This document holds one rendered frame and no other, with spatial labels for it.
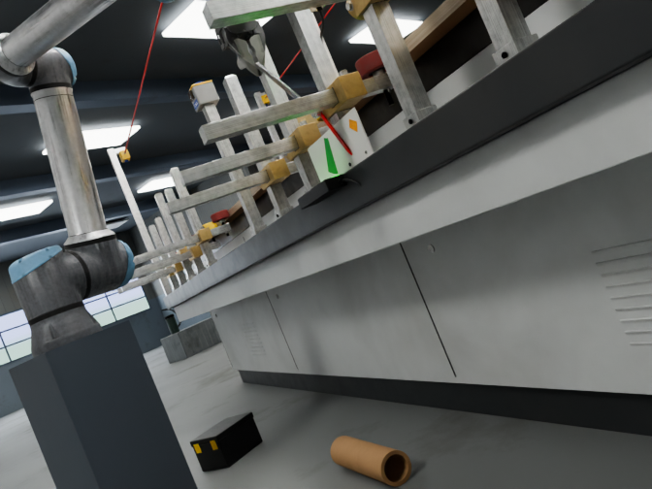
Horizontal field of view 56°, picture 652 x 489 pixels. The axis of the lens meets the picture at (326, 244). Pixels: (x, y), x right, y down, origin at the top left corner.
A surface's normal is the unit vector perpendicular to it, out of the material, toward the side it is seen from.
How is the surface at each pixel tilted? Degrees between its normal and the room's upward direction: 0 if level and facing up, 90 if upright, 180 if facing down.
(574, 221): 90
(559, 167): 90
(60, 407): 90
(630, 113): 90
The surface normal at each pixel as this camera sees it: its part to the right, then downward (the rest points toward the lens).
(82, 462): -0.60, 0.23
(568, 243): -0.84, 0.34
